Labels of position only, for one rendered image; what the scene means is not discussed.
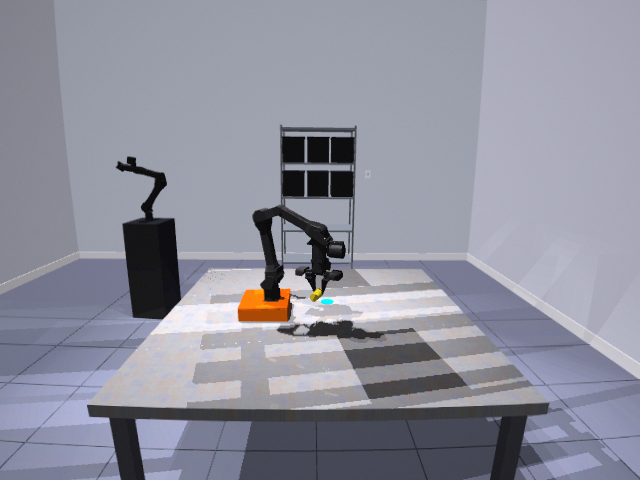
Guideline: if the yellow cylinder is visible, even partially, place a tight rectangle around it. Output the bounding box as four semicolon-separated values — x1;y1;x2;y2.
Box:
310;289;323;302

